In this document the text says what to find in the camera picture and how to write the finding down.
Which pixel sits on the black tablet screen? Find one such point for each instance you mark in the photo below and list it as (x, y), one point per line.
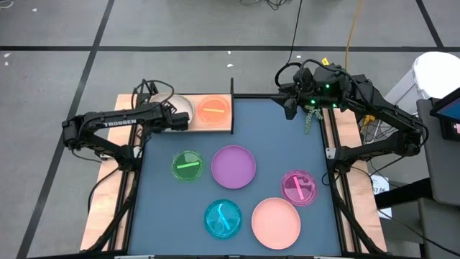
(447, 111)

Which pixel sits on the white paper sheet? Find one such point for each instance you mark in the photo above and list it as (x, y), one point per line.
(380, 187)

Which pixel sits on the yellow connector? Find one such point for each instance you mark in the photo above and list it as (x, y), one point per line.
(369, 120)

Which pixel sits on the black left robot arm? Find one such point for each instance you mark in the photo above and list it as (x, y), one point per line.
(118, 120)

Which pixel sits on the cream plate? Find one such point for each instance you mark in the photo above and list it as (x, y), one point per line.
(179, 103)

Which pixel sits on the pink transparent plate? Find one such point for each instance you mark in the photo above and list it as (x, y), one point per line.
(299, 187)

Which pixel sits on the black aluminium rig frame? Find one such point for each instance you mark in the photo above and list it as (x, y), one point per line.
(327, 127)

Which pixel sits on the wooden base board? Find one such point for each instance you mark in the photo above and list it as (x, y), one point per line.
(343, 124)
(120, 101)

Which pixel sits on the green transparent plate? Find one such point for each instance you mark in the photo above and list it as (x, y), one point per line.
(187, 165)

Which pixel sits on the cream bowl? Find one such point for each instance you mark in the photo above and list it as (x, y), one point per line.
(276, 223)

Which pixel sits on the grey cabinet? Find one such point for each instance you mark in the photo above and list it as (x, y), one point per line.
(442, 172)

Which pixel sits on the white lidded bin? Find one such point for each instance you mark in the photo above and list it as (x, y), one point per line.
(436, 72)

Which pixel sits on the purple plate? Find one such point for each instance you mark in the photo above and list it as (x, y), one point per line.
(233, 167)

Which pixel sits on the orange transparent plate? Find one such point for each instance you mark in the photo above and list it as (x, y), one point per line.
(213, 109)

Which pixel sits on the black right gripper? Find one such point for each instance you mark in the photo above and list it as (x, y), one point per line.
(299, 96)

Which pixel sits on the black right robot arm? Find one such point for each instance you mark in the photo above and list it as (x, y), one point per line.
(381, 108)

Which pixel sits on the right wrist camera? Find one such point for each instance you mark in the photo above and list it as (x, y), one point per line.
(303, 76)

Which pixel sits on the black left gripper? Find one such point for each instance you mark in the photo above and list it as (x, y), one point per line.
(165, 121)

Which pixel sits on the blue transparent plate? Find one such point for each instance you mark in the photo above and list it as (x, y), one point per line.
(223, 219)

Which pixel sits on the silver corner bracket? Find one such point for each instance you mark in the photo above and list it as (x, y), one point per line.
(330, 153)

